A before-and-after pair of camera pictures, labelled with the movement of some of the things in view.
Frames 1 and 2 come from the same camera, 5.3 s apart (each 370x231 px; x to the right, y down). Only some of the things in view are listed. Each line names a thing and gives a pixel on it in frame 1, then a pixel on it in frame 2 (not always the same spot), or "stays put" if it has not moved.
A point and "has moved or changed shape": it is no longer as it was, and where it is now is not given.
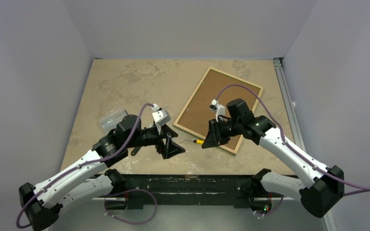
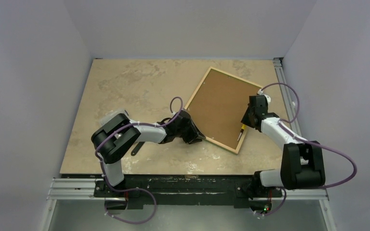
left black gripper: (169, 148) to (195, 136)
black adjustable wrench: (135, 150) stays put
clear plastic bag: (109, 121) stays put
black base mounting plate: (141, 190) stays put
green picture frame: (226, 89) stays put
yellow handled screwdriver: (199, 141) has moved or changed shape
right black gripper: (218, 133) to (248, 118)
